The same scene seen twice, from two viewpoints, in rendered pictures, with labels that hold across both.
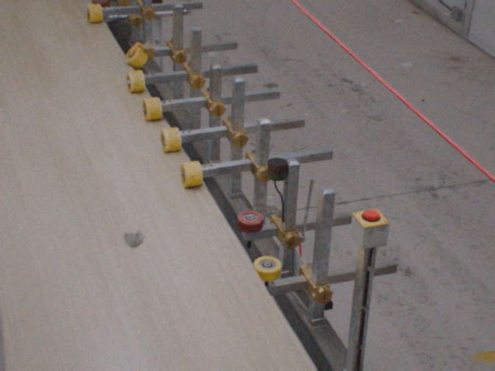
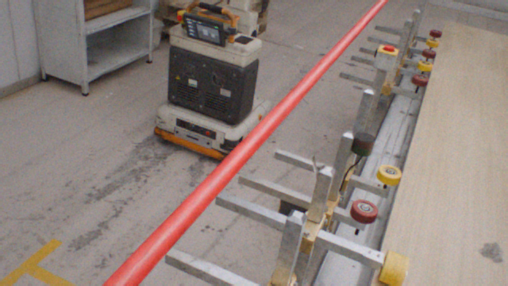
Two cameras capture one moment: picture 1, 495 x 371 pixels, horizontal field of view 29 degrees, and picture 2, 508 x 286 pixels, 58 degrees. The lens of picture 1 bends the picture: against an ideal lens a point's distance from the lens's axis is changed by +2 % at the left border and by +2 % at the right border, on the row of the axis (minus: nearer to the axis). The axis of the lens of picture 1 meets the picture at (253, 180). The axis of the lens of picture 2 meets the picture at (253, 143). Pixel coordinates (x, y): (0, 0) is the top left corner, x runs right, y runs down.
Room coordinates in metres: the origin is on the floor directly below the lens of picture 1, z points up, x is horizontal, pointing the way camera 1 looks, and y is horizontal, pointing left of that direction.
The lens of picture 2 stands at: (3.59, 0.44, 1.75)
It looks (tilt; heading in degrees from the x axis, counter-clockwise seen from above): 32 degrees down; 220
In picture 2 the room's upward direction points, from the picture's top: 9 degrees clockwise
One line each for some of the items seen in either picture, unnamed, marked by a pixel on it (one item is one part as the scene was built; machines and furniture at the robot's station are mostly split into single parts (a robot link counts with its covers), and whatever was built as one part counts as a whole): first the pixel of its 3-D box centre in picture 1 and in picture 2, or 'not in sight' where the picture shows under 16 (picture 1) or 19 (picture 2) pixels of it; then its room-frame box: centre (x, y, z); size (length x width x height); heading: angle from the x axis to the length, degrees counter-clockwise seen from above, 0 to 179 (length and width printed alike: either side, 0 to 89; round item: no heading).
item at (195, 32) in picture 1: (195, 85); not in sight; (3.44, 0.25, 0.92); 0.04 x 0.04 x 0.48; 21
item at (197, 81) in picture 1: (194, 76); not in sight; (3.46, 0.25, 0.95); 0.14 x 0.06 x 0.05; 21
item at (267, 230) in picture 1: (308, 224); (300, 200); (2.58, -0.18, 0.84); 0.43 x 0.03 x 0.04; 111
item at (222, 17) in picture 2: not in sight; (218, 23); (1.70, -1.58, 0.87); 0.23 x 0.15 x 0.11; 110
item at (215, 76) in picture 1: (214, 124); not in sight; (3.21, 0.16, 0.87); 0.04 x 0.04 x 0.48; 21
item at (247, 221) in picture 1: (250, 231); (360, 220); (2.51, 0.01, 0.85); 0.08 x 0.08 x 0.11
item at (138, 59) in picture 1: (136, 57); not in sight; (3.66, 0.50, 0.93); 0.09 x 0.08 x 0.09; 111
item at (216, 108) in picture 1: (213, 103); not in sight; (3.23, 0.16, 0.95); 0.14 x 0.06 x 0.05; 21
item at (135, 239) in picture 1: (133, 235); (494, 249); (2.36, 0.35, 0.91); 0.09 x 0.07 x 0.02; 177
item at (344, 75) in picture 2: not in sight; (378, 85); (1.40, -0.59, 0.80); 0.43 x 0.03 x 0.04; 111
